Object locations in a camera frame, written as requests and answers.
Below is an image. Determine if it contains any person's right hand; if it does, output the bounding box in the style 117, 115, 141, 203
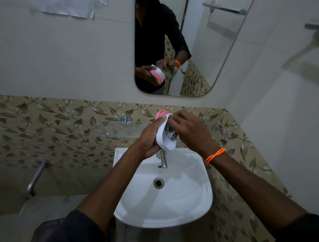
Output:
167, 110, 221, 159

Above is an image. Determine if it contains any person's left hand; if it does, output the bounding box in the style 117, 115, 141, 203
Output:
135, 115, 167, 160

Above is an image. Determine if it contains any steel wool scrubber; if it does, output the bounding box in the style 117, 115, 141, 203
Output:
166, 125, 179, 140

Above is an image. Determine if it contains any person's right forearm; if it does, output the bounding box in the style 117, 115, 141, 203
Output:
206, 149, 309, 235

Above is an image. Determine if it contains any person's left forearm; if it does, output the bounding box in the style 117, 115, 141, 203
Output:
75, 143, 148, 235

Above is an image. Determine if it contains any chrome basin faucet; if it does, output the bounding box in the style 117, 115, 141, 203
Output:
156, 150, 169, 169

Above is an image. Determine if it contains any white ceramic wash basin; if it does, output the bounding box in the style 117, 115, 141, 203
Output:
113, 147, 214, 229

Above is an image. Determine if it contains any dark shirt sleeve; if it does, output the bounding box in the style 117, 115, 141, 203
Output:
31, 210, 106, 242
274, 213, 319, 242

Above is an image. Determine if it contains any white paper sheet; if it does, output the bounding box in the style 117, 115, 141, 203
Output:
28, 0, 109, 19

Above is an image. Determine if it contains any glass wall shelf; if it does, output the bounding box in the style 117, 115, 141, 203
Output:
99, 121, 180, 140

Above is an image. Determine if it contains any orange thread bracelet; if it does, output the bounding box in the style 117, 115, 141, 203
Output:
205, 148, 226, 165

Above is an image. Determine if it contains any wall mirror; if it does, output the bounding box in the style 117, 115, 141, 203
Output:
134, 0, 254, 98

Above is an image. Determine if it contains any chrome wall tap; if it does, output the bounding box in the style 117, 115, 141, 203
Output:
26, 161, 52, 196

